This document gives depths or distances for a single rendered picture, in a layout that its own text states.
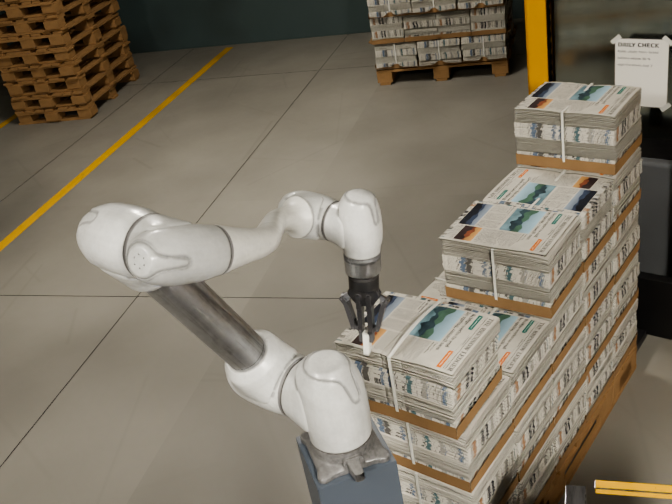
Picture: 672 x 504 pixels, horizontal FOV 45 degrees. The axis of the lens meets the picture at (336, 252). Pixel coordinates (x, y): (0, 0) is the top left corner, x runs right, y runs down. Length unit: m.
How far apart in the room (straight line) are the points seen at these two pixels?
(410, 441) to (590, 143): 1.26
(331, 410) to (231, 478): 1.71
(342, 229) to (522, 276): 0.90
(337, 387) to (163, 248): 0.60
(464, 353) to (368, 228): 0.50
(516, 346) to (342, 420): 0.85
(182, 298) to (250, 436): 2.04
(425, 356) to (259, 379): 0.49
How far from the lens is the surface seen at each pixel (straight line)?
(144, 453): 3.83
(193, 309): 1.77
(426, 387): 2.22
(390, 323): 2.35
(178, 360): 4.32
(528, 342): 2.62
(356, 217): 1.88
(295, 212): 1.94
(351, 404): 1.90
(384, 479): 2.05
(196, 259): 1.50
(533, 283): 2.66
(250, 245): 1.61
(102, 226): 1.62
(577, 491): 2.21
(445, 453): 2.42
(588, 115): 3.00
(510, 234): 2.71
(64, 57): 8.25
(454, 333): 2.28
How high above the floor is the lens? 2.41
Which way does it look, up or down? 29 degrees down
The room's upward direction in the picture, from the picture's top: 11 degrees counter-clockwise
